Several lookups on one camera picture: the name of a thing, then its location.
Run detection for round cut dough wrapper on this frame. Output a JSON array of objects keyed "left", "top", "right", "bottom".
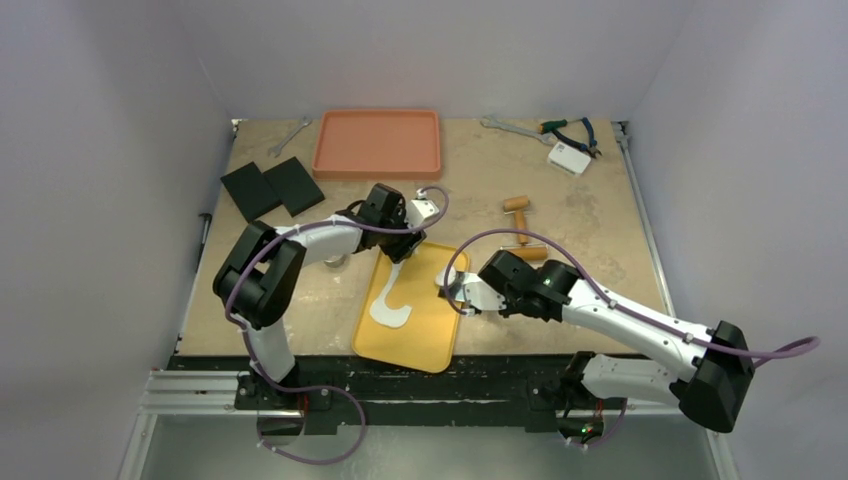
[{"left": 435, "top": 267, "right": 456, "bottom": 287}]

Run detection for metal ring cutter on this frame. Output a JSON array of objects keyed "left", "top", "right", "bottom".
[{"left": 323, "top": 255, "right": 348, "bottom": 269}]

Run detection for white dough ball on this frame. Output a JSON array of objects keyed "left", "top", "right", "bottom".
[{"left": 368, "top": 260, "right": 415, "bottom": 330}]

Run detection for yellow tray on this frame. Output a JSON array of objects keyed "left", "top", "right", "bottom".
[{"left": 352, "top": 242, "right": 459, "bottom": 373}]

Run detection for wooden dough roller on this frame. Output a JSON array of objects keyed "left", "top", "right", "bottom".
[{"left": 501, "top": 195, "right": 548, "bottom": 263}]

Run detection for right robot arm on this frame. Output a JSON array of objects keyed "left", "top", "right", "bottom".
[{"left": 462, "top": 251, "right": 755, "bottom": 433}]

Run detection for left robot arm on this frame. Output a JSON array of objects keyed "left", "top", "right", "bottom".
[{"left": 213, "top": 183, "right": 445, "bottom": 409}]

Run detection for pink tray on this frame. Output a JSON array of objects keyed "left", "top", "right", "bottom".
[{"left": 312, "top": 109, "right": 442, "bottom": 181}]

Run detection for black block right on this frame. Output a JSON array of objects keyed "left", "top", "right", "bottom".
[{"left": 263, "top": 157, "right": 325, "bottom": 217}]

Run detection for black block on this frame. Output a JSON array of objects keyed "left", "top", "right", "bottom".
[
  {"left": 220, "top": 162, "right": 281, "bottom": 223},
  {"left": 263, "top": 157, "right": 325, "bottom": 217}
]

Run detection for left silver wrench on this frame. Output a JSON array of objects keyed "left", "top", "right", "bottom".
[{"left": 267, "top": 117, "right": 313, "bottom": 158}]

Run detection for silver wrench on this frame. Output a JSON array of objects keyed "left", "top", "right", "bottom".
[
  {"left": 480, "top": 116, "right": 558, "bottom": 146},
  {"left": 267, "top": 117, "right": 313, "bottom": 158}
]

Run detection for black block left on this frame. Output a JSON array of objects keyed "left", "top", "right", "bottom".
[{"left": 220, "top": 162, "right": 281, "bottom": 223}]

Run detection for right silver wrench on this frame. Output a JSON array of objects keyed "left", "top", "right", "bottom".
[{"left": 480, "top": 116, "right": 558, "bottom": 146}]

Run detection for white small box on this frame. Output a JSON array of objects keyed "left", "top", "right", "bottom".
[{"left": 547, "top": 142, "right": 591, "bottom": 176}]

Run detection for green blue pliers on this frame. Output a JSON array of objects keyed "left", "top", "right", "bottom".
[{"left": 537, "top": 117, "right": 602, "bottom": 159}]

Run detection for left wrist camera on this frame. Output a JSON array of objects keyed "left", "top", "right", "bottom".
[{"left": 405, "top": 192, "right": 441, "bottom": 229}]

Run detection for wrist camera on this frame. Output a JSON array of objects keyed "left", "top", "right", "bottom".
[
  {"left": 450, "top": 272, "right": 506, "bottom": 316},
  {"left": 405, "top": 192, "right": 441, "bottom": 229}
]

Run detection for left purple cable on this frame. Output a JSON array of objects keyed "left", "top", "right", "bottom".
[{"left": 223, "top": 186, "right": 450, "bottom": 465}]

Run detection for purple cable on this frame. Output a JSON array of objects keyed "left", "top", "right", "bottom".
[
  {"left": 223, "top": 186, "right": 450, "bottom": 465},
  {"left": 442, "top": 229, "right": 821, "bottom": 452}
]

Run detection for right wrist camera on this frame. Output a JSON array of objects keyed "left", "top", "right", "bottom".
[{"left": 450, "top": 272, "right": 506, "bottom": 316}]

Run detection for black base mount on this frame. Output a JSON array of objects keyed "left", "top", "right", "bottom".
[{"left": 233, "top": 354, "right": 627, "bottom": 437}]

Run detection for aluminium frame rail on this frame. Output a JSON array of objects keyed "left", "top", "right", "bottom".
[{"left": 118, "top": 370, "right": 307, "bottom": 479}]

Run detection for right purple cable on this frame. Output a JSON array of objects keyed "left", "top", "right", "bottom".
[{"left": 442, "top": 229, "right": 821, "bottom": 452}]

